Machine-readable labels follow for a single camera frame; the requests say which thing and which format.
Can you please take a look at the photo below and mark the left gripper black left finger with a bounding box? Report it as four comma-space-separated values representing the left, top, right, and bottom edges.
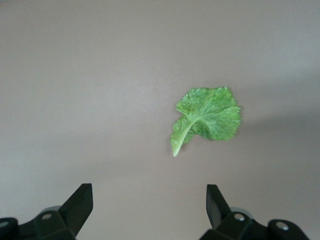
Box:
0, 183, 94, 240

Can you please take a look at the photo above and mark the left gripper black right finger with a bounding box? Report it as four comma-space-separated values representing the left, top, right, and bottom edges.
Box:
199, 184, 311, 240

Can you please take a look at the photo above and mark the green lettuce leaf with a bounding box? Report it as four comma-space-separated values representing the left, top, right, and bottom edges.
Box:
170, 86, 242, 158

